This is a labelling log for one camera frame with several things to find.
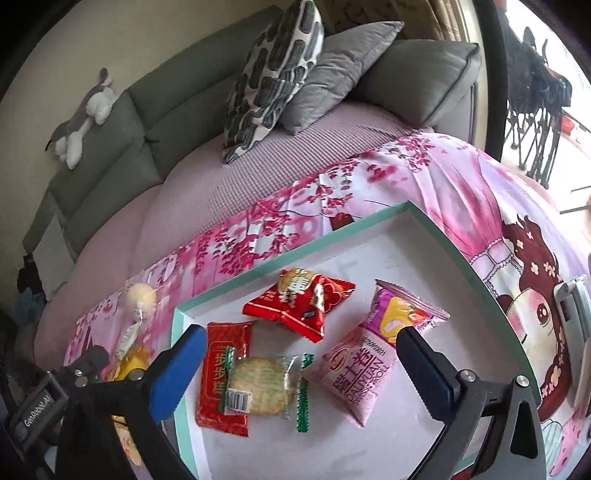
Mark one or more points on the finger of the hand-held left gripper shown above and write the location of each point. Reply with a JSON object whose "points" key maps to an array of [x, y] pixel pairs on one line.
{"points": [[90, 362]]}

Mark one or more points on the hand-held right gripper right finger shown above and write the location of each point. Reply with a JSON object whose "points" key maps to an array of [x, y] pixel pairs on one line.
{"points": [[422, 369]]}

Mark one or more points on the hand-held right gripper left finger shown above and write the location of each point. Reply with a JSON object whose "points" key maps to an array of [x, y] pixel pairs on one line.
{"points": [[178, 369]]}

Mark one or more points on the clear yellow bun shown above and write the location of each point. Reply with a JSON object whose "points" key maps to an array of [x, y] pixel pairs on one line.
{"points": [[138, 297]]}

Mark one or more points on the white tray with teal rim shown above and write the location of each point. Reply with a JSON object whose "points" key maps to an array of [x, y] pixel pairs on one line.
{"points": [[406, 258]]}

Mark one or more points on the flat red snack packet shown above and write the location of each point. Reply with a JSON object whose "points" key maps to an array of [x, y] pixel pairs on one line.
{"points": [[217, 369]]}

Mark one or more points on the yellow snack packet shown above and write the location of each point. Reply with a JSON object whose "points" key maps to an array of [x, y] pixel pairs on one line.
{"points": [[131, 364]]}

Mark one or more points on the pink cake roll packet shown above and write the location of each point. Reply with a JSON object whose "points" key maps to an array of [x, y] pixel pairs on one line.
{"points": [[364, 364]]}

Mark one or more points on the blue cloth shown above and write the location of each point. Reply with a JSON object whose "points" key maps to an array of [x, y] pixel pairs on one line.
{"points": [[27, 304]]}

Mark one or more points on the clear wrapped round cracker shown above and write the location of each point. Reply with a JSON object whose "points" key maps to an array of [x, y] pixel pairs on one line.
{"points": [[263, 381]]}

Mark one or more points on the dark clothing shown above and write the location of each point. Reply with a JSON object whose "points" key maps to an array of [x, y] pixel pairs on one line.
{"points": [[27, 277]]}

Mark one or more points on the puffy red snack packet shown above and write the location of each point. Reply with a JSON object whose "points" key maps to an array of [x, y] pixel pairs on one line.
{"points": [[295, 304]]}

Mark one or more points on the silver phone stand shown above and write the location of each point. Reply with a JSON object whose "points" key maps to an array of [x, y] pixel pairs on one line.
{"points": [[572, 332]]}

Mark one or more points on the pink printed blanket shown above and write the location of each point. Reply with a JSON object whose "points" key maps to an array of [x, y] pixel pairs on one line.
{"points": [[461, 194]]}

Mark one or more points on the grey sofa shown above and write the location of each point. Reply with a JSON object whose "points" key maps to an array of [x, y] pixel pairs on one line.
{"points": [[115, 134]]}

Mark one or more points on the grey white plush cat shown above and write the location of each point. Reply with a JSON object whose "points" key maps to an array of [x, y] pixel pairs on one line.
{"points": [[87, 115]]}

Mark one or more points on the black folding chair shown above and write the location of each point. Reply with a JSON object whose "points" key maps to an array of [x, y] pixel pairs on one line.
{"points": [[535, 92]]}

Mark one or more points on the black white patterned pillow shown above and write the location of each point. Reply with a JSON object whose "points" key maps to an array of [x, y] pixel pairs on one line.
{"points": [[272, 78]]}

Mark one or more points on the plain grey pillow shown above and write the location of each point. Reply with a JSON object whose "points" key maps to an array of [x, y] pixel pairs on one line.
{"points": [[337, 69]]}

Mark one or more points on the dark door frame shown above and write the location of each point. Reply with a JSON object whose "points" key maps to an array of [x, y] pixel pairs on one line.
{"points": [[494, 69]]}

